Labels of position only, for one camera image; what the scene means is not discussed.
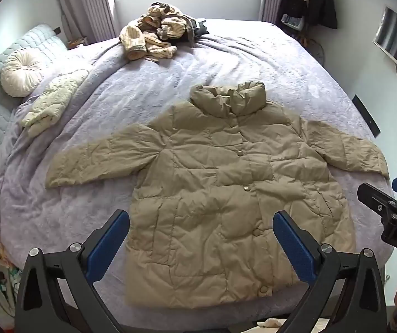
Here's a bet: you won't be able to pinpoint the light green quilted jacket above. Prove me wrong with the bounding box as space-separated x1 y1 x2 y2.
19 69 91 137

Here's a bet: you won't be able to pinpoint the dark garment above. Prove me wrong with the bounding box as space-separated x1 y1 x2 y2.
172 17 210 46

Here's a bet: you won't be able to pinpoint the beige striped clothes pile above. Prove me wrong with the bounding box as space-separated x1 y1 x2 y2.
119 2 194 62

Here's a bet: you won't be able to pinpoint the grey scarf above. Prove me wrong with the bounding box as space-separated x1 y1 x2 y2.
184 15 198 47

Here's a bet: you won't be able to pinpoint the small white cloth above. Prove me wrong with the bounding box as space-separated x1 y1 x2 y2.
257 317 286 328

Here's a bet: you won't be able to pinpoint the hanging black coats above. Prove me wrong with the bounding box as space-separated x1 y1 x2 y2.
280 0 338 30

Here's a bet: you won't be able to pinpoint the round cream pillow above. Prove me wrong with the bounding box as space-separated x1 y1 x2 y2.
0 48 44 98

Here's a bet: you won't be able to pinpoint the khaki puffer jacket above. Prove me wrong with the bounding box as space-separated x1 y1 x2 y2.
45 81 390 309

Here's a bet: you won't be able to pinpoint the purple embossed bed blanket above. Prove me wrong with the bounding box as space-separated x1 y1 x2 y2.
0 17 397 323

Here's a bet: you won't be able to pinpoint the black bed corner post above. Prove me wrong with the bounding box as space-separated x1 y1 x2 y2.
353 95 381 138

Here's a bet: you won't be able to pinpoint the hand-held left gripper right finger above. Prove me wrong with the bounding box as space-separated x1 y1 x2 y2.
273 210 388 333

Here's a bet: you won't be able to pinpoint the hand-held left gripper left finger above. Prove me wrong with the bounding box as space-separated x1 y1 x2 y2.
14 209 130 333

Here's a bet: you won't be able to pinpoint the blue and white box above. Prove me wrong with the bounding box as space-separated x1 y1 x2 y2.
282 14 305 31

